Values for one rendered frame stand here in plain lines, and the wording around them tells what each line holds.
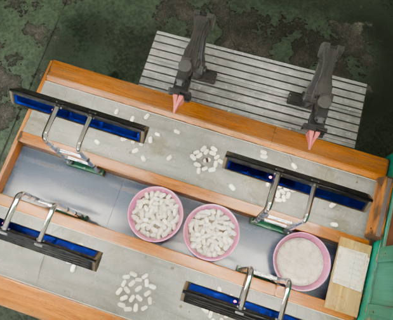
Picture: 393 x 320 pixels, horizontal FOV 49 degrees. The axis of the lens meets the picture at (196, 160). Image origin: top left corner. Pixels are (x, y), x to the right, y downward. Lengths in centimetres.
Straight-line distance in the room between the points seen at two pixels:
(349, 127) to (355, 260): 70
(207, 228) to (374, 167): 88
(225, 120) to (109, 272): 93
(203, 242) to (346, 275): 67
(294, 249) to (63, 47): 220
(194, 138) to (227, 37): 128
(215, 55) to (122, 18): 116
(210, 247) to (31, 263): 85
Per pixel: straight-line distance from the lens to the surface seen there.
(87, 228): 211
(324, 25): 345
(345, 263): 214
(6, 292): 222
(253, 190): 212
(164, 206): 209
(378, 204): 215
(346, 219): 220
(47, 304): 215
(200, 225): 209
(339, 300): 213
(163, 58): 245
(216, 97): 233
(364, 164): 226
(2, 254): 226
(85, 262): 177
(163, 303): 207
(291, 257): 212
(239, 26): 333
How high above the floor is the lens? 280
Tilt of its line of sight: 75 degrees down
